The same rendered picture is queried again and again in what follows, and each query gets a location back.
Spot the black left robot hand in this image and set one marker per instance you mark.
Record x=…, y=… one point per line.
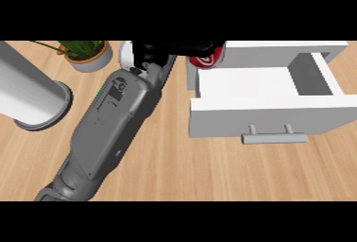
x=166, y=47

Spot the green plant in grey pot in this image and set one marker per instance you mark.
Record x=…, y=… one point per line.
x=90, y=58

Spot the red can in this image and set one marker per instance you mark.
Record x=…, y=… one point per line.
x=208, y=61

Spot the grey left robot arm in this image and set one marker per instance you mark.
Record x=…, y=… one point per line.
x=109, y=123

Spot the white drawer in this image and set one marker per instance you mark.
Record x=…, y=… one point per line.
x=259, y=110

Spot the white round object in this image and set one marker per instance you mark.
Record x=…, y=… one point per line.
x=125, y=54

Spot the white paper towel roll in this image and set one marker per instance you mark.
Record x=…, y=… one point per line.
x=22, y=91

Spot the grey round holder base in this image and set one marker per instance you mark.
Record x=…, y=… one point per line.
x=59, y=115

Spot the white cabinet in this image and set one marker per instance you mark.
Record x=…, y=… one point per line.
x=264, y=53

